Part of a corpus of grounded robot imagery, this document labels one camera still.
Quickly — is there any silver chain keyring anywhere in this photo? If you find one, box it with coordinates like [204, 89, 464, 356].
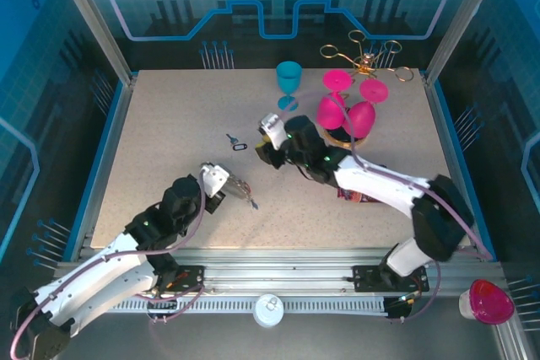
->
[225, 174, 259, 211]

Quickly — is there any key with black tag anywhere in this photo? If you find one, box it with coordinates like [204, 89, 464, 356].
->
[225, 132, 249, 153]

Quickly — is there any pink plastic goblet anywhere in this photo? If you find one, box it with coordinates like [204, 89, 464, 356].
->
[341, 78, 390, 140]
[316, 68, 354, 129]

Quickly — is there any teal plastic goblet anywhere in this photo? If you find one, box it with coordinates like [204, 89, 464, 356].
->
[276, 61, 303, 113]

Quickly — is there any purple candy bag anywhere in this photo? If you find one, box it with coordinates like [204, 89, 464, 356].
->
[336, 185, 377, 206]

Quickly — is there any white round cap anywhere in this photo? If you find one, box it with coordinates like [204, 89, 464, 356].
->
[252, 293, 284, 328]

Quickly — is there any white cup with pink lid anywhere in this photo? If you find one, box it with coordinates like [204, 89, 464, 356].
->
[458, 278, 516, 326]

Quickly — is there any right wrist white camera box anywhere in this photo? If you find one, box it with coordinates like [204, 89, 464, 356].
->
[257, 112, 289, 151]

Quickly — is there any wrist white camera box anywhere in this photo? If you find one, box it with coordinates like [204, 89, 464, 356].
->
[197, 160, 232, 199]
[257, 112, 289, 151]

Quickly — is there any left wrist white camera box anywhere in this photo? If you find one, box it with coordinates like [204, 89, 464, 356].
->
[197, 160, 232, 199]

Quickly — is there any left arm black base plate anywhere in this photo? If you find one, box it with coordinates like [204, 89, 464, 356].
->
[154, 265, 206, 293]

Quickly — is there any aluminium side rail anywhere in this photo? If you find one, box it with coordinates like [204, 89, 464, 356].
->
[421, 75, 493, 262]
[62, 77, 138, 262]

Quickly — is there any aluminium front rail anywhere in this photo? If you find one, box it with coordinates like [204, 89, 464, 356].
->
[54, 248, 503, 300]

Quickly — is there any gold wire glass rack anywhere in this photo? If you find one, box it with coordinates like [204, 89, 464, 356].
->
[319, 30, 413, 151]

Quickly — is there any slotted white cable duct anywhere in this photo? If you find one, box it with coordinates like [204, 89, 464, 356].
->
[100, 297, 389, 314]

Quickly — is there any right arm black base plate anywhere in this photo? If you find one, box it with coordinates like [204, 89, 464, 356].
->
[352, 265, 430, 293]

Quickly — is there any aluminium frame post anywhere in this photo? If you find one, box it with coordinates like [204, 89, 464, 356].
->
[45, 0, 138, 85]
[424, 0, 510, 85]

